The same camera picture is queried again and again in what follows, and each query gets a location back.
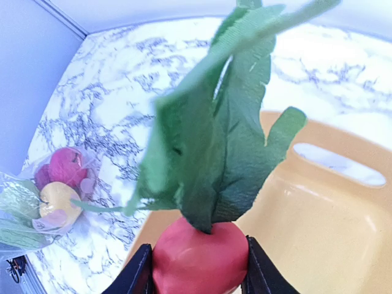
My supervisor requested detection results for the green bitter gourd toy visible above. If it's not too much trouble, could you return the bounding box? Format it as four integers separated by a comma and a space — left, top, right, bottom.
1, 180, 45, 250

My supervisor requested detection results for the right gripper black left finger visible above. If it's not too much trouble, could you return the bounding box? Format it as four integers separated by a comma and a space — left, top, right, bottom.
102, 244, 153, 294

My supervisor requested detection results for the yellow lemon toy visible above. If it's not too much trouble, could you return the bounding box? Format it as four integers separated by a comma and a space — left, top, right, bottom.
39, 181, 81, 227

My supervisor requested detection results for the red bell pepper toy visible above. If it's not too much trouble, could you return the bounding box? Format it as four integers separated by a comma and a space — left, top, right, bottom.
34, 164, 52, 190

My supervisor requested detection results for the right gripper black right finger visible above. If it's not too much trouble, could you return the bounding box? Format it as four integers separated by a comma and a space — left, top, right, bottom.
241, 236, 299, 294

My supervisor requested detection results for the red apple toy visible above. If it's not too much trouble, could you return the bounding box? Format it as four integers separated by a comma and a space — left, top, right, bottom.
48, 147, 88, 188

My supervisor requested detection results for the left aluminium frame post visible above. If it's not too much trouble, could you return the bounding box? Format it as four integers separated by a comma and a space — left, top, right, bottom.
34, 0, 89, 40

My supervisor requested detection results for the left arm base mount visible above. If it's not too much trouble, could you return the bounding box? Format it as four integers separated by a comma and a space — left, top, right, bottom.
6, 255, 27, 284

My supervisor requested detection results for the orange carrot toy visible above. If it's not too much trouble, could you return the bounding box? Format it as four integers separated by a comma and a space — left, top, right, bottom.
70, 0, 342, 294

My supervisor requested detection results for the yellow plastic basket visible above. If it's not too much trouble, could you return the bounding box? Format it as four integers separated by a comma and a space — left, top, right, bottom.
128, 111, 391, 293

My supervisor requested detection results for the clear zip top bag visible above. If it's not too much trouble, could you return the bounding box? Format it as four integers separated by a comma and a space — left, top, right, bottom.
1, 147, 100, 260

